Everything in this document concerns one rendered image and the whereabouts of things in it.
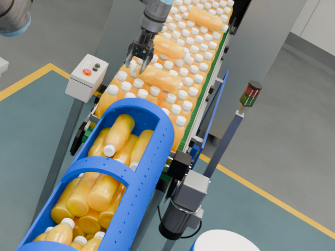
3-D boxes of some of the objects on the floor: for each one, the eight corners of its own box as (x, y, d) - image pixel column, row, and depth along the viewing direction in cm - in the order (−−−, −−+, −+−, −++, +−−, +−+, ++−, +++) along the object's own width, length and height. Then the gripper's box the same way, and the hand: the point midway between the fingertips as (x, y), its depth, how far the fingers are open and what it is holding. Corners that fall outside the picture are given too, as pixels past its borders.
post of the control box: (23, 245, 315) (78, 87, 260) (26, 239, 318) (81, 83, 263) (30, 248, 315) (86, 91, 260) (33, 243, 318) (89, 87, 263)
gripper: (132, 25, 232) (114, 71, 244) (161, 39, 232) (142, 84, 244) (138, 17, 239) (120, 62, 251) (167, 30, 239) (148, 75, 251)
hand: (134, 67), depth 249 cm, fingers open, 5 cm apart
